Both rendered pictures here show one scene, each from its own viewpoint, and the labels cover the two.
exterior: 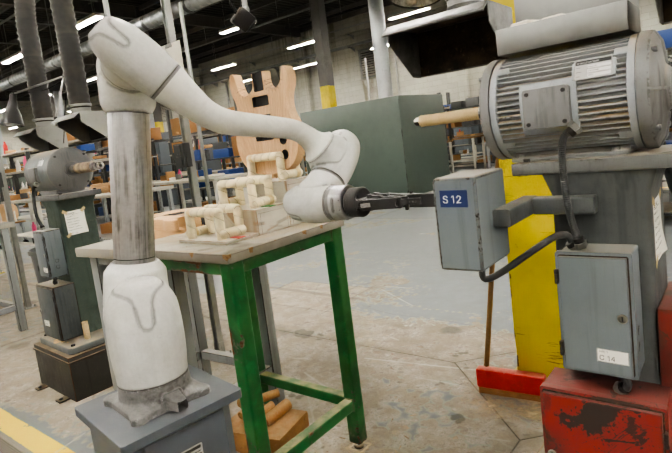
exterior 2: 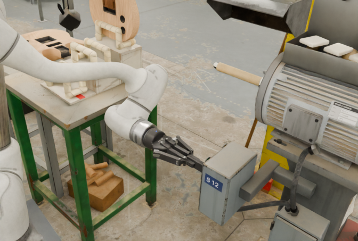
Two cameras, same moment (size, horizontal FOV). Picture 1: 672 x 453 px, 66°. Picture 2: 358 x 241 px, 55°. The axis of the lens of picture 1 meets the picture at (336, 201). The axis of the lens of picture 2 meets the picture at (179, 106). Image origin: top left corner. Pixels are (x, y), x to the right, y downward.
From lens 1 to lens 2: 0.66 m
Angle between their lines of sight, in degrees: 25
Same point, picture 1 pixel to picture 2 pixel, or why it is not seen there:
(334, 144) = (146, 85)
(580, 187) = (307, 175)
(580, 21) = (350, 69)
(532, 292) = not seen: hidden behind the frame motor
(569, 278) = (279, 231)
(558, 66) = (322, 94)
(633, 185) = (341, 192)
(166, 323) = (11, 213)
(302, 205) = (116, 129)
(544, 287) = not seen: hidden behind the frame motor
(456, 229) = (211, 198)
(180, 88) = (18, 59)
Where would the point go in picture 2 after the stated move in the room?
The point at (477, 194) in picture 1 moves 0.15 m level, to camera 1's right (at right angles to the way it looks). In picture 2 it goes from (229, 188) to (282, 190)
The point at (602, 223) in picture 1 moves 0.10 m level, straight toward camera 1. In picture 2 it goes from (314, 200) to (307, 221)
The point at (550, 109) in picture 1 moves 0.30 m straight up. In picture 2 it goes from (303, 127) to (332, 25)
